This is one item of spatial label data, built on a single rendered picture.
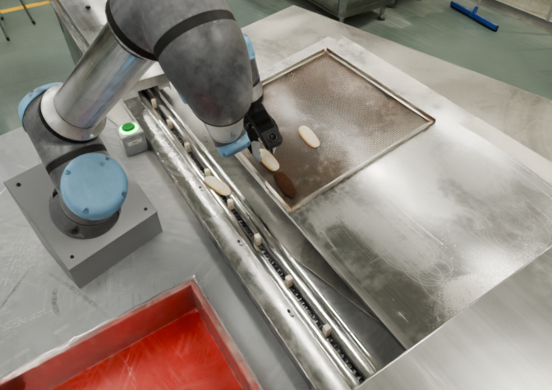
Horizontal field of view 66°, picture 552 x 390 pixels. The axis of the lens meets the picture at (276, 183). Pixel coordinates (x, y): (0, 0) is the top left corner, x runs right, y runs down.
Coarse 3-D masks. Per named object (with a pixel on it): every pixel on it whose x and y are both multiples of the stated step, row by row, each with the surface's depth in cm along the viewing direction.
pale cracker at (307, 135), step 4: (300, 128) 125; (304, 128) 124; (308, 128) 124; (300, 132) 124; (304, 132) 123; (308, 132) 123; (312, 132) 123; (304, 136) 122; (308, 136) 122; (312, 136) 121; (316, 136) 122; (308, 140) 121; (312, 140) 120; (316, 140) 120; (308, 144) 121; (312, 144) 120; (316, 144) 120
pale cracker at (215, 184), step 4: (208, 176) 121; (204, 180) 120; (208, 180) 119; (212, 180) 119; (216, 180) 119; (208, 184) 119; (212, 184) 118; (216, 184) 118; (220, 184) 118; (224, 184) 118; (212, 188) 118; (216, 188) 117; (220, 188) 117; (224, 188) 117; (228, 188) 117; (220, 192) 116; (224, 192) 116; (228, 192) 116
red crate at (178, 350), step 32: (192, 320) 93; (128, 352) 88; (160, 352) 88; (192, 352) 88; (64, 384) 84; (96, 384) 84; (128, 384) 84; (160, 384) 84; (192, 384) 83; (224, 384) 83
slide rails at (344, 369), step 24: (144, 96) 151; (192, 144) 132; (192, 168) 124; (216, 192) 117; (264, 240) 105; (264, 264) 100; (288, 264) 100; (288, 288) 96; (336, 336) 88; (336, 360) 84; (360, 360) 84
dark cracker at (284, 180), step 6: (276, 174) 115; (282, 174) 114; (276, 180) 113; (282, 180) 113; (288, 180) 112; (282, 186) 111; (288, 186) 111; (294, 186) 111; (288, 192) 110; (294, 192) 110
